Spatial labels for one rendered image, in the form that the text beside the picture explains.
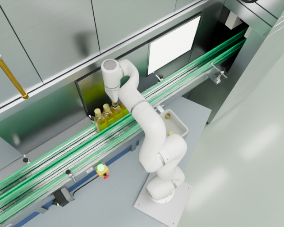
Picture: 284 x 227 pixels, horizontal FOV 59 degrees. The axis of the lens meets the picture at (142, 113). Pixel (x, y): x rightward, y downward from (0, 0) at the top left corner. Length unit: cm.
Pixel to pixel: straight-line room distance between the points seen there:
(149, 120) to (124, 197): 97
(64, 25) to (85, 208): 123
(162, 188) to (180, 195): 45
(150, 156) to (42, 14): 69
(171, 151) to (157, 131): 14
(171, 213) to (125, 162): 48
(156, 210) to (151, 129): 94
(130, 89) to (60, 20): 40
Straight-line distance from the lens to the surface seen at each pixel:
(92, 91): 150
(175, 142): 111
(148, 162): 106
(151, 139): 103
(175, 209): 186
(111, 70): 117
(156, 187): 143
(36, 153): 174
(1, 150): 219
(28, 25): 107
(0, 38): 106
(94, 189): 190
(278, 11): 174
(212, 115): 274
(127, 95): 109
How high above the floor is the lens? 260
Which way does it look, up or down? 63 degrees down
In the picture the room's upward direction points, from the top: 4 degrees clockwise
